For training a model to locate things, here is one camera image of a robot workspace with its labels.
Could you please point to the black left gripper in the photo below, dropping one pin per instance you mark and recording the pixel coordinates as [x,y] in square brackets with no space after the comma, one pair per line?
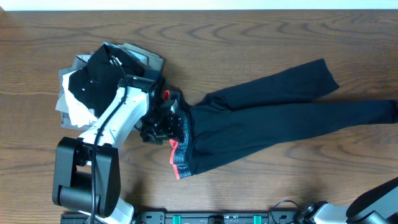
[173,132]

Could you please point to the black leggings with red waistband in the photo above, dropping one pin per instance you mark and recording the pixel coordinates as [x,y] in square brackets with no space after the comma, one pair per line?
[240,120]

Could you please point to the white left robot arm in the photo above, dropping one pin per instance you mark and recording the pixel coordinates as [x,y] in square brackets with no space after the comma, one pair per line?
[87,177]

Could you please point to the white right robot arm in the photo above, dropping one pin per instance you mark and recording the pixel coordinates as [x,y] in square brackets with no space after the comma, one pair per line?
[376,206]

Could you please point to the black polo shirt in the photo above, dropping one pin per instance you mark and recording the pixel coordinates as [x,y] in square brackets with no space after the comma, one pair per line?
[95,85]

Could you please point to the white t-shirt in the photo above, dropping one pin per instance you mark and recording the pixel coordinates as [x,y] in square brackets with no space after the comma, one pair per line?
[78,114]

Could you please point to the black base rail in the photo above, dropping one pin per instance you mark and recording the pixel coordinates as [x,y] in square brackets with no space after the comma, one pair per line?
[273,216]

